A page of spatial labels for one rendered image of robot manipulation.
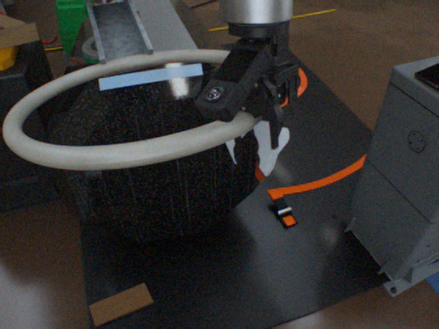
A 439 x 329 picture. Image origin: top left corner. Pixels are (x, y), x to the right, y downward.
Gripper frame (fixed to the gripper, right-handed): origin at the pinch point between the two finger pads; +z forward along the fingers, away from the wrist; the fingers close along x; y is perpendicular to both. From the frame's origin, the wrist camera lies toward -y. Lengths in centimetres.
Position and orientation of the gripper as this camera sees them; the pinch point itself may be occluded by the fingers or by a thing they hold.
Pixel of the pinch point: (248, 164)
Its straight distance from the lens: 54.4
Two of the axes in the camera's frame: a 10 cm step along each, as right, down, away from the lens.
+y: 6.4, -4.3, 6.3
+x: -7.6, -3.1, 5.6
